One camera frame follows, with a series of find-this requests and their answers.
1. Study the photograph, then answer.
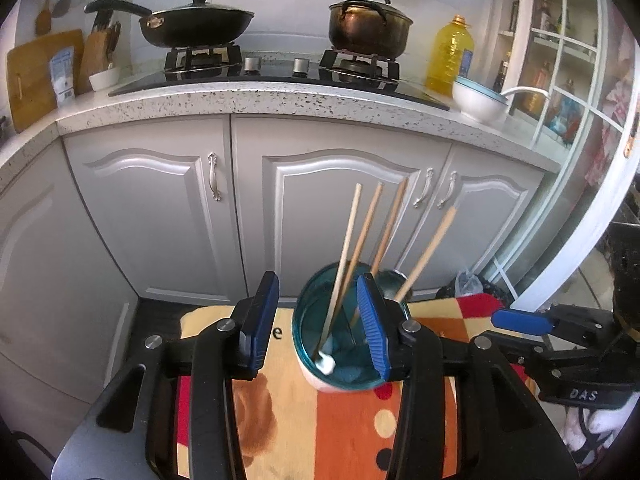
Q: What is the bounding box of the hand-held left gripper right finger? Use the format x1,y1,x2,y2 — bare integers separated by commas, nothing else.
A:
356,272,583,480

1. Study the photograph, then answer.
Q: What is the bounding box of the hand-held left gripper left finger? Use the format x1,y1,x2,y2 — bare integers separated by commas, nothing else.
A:
50,270,281,480

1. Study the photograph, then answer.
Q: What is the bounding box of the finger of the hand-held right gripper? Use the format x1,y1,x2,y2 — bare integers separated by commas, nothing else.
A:
491,305,621,341
502,337,608,377

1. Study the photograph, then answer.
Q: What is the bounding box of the white floral utensil cup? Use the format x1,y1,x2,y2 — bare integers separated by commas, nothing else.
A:
291,261,413,394

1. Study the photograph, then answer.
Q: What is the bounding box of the light bamboo chopstick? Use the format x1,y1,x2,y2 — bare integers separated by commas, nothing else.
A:
350,179,408,328
394,206,458,303
330,182,384,326
320,183,362,356

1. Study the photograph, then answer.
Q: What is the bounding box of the person's foot in sandal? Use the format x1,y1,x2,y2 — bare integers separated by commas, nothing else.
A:
562,400,640,466

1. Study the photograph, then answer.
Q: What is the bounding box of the black trash bag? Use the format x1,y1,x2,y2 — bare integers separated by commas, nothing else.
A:
436,280,513,311

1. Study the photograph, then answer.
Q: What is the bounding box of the clear plastic bag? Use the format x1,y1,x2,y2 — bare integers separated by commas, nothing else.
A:
454,270,483,297

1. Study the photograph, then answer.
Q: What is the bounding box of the orange checked printed blanket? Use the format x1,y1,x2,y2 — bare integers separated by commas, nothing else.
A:
172,294,536,480

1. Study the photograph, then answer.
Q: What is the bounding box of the white framed glass door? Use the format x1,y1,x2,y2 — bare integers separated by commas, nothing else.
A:
480,0,640,311

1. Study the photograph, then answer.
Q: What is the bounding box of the grey kitchen cabinet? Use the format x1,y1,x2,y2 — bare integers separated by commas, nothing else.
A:
0,110,563,411

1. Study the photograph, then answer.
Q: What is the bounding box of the large white bowl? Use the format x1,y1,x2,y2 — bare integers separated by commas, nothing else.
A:
452,85,510,125

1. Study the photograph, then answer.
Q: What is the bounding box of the speckled stone countertop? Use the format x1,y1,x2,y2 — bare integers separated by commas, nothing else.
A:
0,70,566,196

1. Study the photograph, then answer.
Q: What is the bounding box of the white ladle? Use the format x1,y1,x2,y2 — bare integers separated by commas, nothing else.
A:
500,85,553,103

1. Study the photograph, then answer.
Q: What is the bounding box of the white bowl with blue rim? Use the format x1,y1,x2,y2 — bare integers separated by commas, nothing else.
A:
452,75,508,103

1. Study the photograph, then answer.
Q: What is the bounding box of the black gas hob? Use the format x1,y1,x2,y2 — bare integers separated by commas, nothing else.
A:
107,45,453,111

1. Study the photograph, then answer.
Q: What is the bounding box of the dark sauce bottle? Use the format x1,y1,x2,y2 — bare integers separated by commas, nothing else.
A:
494,51,512,93

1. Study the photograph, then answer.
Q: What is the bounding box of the yellow cooking oil bottle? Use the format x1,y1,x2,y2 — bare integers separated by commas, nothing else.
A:
425,15,475,97

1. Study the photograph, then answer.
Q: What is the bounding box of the small white bowl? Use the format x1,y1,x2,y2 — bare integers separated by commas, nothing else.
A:
88,66,122,92

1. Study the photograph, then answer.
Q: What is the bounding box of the bronze cooking pot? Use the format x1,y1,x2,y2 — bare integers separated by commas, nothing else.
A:
327,2,415,58

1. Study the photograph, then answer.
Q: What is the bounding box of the black wok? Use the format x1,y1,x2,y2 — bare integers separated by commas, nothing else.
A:
84,0,256,50

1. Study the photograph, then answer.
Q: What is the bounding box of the wooden knife block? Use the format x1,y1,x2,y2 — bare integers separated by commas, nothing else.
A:
77,20,122,93

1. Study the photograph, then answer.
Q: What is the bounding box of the white and blue packet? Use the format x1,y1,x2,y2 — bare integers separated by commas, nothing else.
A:
49,46,77,108

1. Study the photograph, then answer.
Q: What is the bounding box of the bronze pot lid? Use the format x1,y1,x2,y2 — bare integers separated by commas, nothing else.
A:
332,0,408,18

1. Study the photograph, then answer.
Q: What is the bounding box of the glass wok lid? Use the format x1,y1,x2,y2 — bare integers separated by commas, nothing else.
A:
142,0,251,16

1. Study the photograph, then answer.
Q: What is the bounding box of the wooden cutting board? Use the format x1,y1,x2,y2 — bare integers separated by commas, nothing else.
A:
5,29,85,133

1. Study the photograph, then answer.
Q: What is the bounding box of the wooden spatula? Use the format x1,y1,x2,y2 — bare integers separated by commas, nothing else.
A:
34,0,57,36

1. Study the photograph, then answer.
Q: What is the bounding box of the silver cabinet door handle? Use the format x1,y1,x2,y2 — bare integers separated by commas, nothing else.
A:
436,171,458,209
207,152,222,202
413,167,435,208

